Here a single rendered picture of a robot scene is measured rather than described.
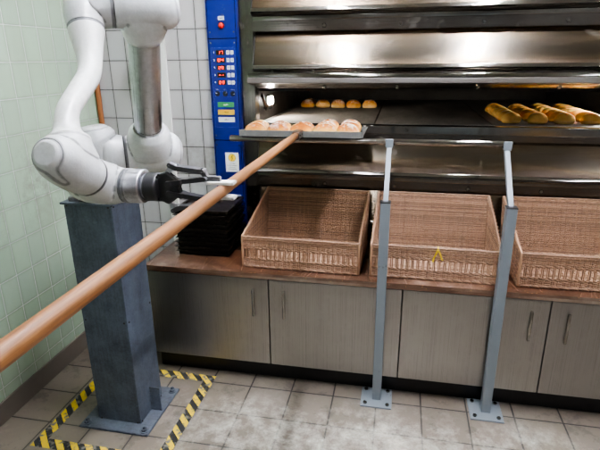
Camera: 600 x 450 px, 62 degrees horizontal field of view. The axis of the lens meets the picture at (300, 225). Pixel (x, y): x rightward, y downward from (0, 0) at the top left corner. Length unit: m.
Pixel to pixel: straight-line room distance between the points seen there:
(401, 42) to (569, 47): 0.74
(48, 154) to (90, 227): 0.87
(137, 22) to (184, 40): 1.15
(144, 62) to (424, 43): 1.36
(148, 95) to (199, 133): 1.00
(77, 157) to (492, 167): 1.96
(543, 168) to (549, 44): 0.56
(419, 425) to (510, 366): 0.47
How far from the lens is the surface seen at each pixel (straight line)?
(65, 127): 1.29
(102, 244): 2.05
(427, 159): 2.59
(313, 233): 2.63
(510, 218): 2.08
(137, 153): 1.97
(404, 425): 2.35
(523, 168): 2.65
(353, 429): 2.30
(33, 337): 0.67
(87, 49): 1.55
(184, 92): 2.79
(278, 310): 2.34
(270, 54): 2.62
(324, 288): 2.25
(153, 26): 1.65
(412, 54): 2.53
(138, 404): 2.36
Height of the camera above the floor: 1.51
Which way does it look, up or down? 19 degrees down
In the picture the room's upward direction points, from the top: 1 degrees counter-clockwise
